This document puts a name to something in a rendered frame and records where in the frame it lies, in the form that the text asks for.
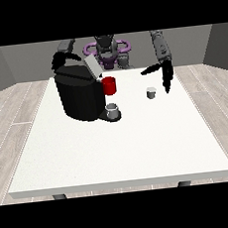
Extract small grey coffee pod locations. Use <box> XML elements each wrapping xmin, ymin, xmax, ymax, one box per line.
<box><xmin>145</xmin><ymin>85</ymin><xmax>159</xmax><ymax>99</ymax></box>

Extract pale grey machine lid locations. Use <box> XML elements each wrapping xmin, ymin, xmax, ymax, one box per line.
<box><xmin>83</xmin><ymin>53</ymin><xmax>105</xmax><ymax>79</ymax></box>

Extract red pod holder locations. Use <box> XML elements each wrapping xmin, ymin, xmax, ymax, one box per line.
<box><xmin>101</xmin><ymin>75</ymin><xmax>118</xmax><ymax>97</ymax></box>

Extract black coffee machine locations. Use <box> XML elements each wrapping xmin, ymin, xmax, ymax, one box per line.
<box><xmin>53</xmin><ymin>59</ymin><xmax>123</xmax><ymax>129</ymax></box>

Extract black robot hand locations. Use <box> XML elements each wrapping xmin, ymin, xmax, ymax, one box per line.
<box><xmin>139</xmin><ymin>58</ymin><xmax>177</xmax><ymax>97</ymax></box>
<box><xmin>49</xmin><ymin>49</ymin><xmax>83</xmax><ymax>72</ymax></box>

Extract grey robot trunk purple rings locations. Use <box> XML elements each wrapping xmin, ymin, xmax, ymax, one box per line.
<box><xmin>81</xmin><ymin>33</ymin><xmax>136</xmax><ymax>75</ymax></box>

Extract small grey cup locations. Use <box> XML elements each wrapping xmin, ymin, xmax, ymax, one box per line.
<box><xmin>105</xmin><ymin>102</ymin><xmax>121</xmax><ymax>121</ymax></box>

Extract dark table leg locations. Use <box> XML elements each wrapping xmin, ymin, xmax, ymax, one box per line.
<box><xmin>52</xmin><ymin>192</ymin><xmax>68</xmax><ymax>201</ymax></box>
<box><xmin>177</xmin><ymin>179</ymin><xmax>192</xmax><ymax>188</ymax></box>

